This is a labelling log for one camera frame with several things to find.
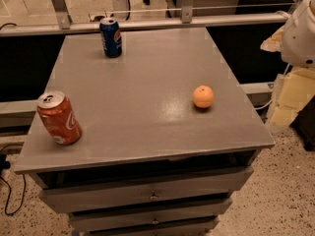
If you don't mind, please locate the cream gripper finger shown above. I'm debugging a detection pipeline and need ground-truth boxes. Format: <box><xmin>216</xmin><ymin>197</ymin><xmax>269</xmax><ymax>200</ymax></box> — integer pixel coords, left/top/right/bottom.
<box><xmin>260</xmin><ymin>27</ymin><xmax>284</xmax><ymax>52</ymax></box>
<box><xmin>269</xmin><ymin>68</ymin><xmax>315</xmax><ymax>127</ymax></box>

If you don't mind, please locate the orange fruit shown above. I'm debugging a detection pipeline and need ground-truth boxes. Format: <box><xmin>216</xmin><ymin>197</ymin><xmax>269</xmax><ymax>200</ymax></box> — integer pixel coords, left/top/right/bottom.
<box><xmin>193</xmin><ymin>86</ymin><xmax>214</xmax><ymax>108</ymax></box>

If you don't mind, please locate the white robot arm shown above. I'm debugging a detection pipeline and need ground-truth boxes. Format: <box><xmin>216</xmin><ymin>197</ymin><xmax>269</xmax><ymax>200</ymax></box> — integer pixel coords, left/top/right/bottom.
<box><xmin>260</xmin><ymin>0</ymin><xmax>315</xmax><ymax>127</ymax></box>

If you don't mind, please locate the blue pepsi can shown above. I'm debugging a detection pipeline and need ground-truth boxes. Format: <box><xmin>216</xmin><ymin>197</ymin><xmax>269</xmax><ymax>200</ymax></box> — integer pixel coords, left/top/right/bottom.
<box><xmin>99</xmin><ymin>18</ymin><xmax>122</xmax><ymax>58</ymax></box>

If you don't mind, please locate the red coca cola can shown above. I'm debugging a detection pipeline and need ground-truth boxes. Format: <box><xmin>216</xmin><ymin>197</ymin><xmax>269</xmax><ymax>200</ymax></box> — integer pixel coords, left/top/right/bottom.
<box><xmin>37</xmin><ymin>90</ymin><xmax>82</xmax><ymax>145</ymax></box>

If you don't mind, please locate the grey drawer cabinet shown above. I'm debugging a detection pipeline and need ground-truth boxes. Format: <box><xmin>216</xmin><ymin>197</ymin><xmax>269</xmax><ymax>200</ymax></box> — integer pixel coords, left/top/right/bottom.
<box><xmin>15</xmin><ymin>28</ymin><xmax>274</xmax><ymax>236</ymax></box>

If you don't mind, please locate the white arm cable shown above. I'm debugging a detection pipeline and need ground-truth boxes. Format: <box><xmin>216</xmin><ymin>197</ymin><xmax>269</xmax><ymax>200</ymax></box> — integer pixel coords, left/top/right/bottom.
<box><xmin>254</xmin><ymin>62</ymin><xmax>291</xmax><ymax>111</ymax></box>

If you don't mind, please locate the metal guard rail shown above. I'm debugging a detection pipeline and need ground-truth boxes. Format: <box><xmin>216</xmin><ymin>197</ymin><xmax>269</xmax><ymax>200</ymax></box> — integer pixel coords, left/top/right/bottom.
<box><xmin>0</xmin><ymin>0</ymin><xmax>288</xmax><ymax>37</ymax></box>

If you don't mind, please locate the black floor cable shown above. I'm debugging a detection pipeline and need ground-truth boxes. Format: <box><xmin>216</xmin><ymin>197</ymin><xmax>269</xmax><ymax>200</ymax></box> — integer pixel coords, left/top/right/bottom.
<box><xmin>0</xmin><ymin>145</ymin><xmax>27</xmax><ymax>216</ymax></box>

